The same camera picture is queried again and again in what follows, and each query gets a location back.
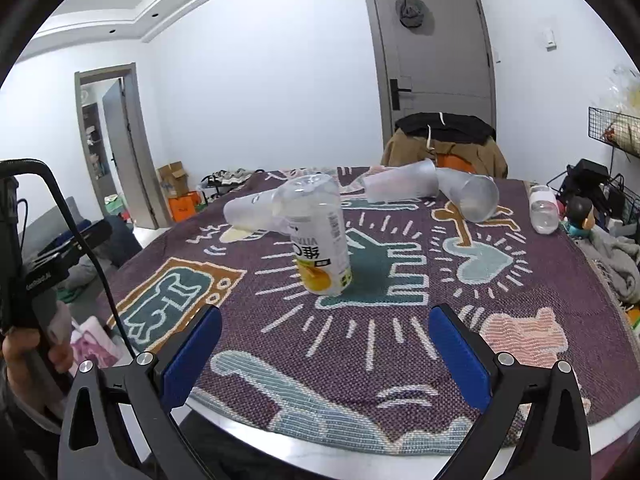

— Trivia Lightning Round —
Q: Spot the clear plastic water bottle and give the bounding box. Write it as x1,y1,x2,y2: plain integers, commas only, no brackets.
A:
528,184,561,235

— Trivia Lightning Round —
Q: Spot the cardboard box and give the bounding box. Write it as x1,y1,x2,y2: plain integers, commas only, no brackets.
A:
156,161,190,199

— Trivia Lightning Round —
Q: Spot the yellow white drink can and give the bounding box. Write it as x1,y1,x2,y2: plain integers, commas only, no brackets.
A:
274,172,354,296

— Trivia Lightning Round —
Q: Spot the grey cloth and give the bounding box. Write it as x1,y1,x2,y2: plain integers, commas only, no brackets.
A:
574,231,640,312

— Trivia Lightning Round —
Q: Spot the person's left hand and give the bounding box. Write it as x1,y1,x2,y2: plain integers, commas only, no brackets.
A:
0,305,76,411

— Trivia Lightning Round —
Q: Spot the blue cartoon figure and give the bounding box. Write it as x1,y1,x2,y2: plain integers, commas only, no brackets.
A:
564,194,599,239

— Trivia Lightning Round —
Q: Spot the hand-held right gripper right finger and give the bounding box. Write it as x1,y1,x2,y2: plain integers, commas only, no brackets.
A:
429,303,592,480

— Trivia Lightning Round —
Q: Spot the dark grey sofa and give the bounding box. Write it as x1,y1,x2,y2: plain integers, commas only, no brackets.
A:
20,195,144,272

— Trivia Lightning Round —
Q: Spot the black door handle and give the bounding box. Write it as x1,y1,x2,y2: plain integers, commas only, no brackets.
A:
388,78,412,111

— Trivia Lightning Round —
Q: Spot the clear plastic bag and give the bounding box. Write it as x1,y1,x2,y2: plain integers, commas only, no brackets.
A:
606,64,640,111

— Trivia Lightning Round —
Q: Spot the purple printed blanket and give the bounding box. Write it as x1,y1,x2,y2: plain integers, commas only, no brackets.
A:
95,164,634,456

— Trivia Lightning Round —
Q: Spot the pink printed package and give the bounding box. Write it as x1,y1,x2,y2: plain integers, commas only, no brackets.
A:
69,316,127,377

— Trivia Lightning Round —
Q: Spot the pair of sneakers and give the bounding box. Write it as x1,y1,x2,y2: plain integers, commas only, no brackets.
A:
201,167,264,197

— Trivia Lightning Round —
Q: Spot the grey cap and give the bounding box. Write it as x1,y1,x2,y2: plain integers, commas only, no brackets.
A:
394,0,430,36

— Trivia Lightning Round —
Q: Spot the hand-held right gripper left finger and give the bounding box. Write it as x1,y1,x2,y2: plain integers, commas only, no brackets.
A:
57,304,223,480

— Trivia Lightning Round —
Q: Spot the black jacket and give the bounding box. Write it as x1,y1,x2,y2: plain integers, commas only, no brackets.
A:
394,112,497,145

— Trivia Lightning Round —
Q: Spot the black wire basket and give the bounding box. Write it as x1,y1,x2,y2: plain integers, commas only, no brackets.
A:
546,159,640,228

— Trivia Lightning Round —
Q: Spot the grey open door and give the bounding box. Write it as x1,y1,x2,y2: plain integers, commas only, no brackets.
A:
101,76,162,231

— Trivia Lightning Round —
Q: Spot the orange chair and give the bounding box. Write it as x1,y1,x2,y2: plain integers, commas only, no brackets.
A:
434,152,477,174

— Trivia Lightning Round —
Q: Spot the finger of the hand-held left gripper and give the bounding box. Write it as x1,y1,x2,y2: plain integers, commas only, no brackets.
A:
60,219,114,265

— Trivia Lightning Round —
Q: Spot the orange paper bag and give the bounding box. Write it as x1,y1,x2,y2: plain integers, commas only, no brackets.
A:
167,191,202,224

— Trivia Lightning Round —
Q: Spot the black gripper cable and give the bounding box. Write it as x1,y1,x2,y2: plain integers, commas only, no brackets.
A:
0,158,137,358

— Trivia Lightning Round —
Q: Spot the brown jacket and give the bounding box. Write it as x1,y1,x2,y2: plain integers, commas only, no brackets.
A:
381,129,509,180

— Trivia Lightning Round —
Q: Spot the black wire wall rack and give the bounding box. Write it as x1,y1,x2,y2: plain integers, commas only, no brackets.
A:
588,106,640,162

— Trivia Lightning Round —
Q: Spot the clear plastic cup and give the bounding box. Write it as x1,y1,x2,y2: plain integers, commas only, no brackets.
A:
362,159,442,202
436,166,501,224
223,192,282,242

